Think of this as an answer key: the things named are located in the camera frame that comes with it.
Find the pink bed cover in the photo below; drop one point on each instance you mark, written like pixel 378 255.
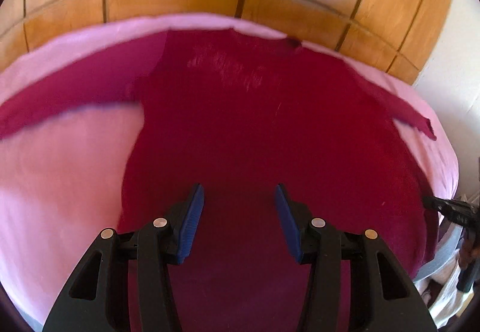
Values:
pixel 61 179

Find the grey mattress edge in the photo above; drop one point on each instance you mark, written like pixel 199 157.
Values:
pixel 444 251

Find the dark red long-sleeve sweater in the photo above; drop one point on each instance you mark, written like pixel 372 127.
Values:
pixel 240 115

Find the pile of light clothes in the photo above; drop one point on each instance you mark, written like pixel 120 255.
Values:
pixel 439 291

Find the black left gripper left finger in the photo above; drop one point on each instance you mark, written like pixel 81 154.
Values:
pixel 95 296

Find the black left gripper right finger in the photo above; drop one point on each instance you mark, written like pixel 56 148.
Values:
pixel 382 296

